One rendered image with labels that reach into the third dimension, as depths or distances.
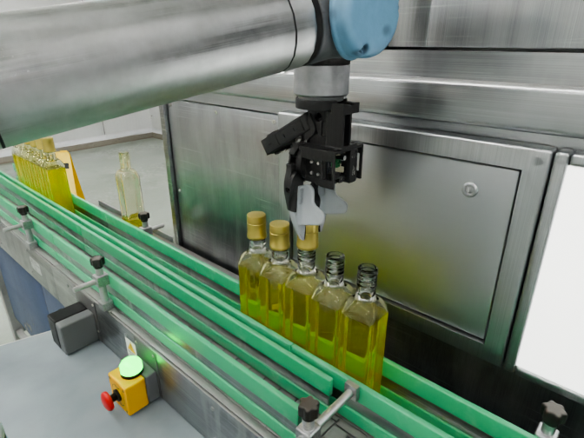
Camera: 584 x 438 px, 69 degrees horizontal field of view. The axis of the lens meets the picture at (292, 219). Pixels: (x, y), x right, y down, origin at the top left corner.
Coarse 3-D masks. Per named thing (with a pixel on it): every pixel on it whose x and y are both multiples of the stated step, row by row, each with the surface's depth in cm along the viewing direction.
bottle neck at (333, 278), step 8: (328, 256) 65; (336, 256) 66; (344, 256) 65; (328, 264) 65; (336, 264) 64; (344, 264) 65; (328, 272) 65; (336, 272) 65; (328, 280) 66; (336, 280) 65
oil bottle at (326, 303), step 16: (320, 288) 66; (336, 288) 66; (352, 288) 67; (320, 304) 67; (336, 304) 65; (320, 320) 68; (336, 320) 65; (320, 336) 69; (336, 336) 67; (320, 352) 70; (336, 352) 68
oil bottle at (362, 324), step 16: (352, 304) 63; (368, 304) 62; (384, 304) 63; (352, 320) 63; (368, 320) 61; (384, 320) 64; (352, 336) 64; (368, 336) 62; (384, 336) 66; (352, 352) 65; (368, 352) 63; (352, 368) 66; (368, 368) 64; (368, 384) 66
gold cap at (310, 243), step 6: (306, 228) 66; (312, 228) 66; (306, 234) 66; (312, 234) 66; (300, 240) 67; (306, 240) 67; (312, 240) 67; (300, 246) 68; (306, 246) 67; (312, 246) 67
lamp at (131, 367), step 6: (126, 360) 85; (132, 360) 85; (138, 360) 86; (120, 366) 84; (126, 366) 84; (132, 366) 84; (138, 366) 85; (120, 372) 85; (126, 372) 84; (132, 372) 84; (138, 372) 85; (126, 378) 84; (132, 378) 84
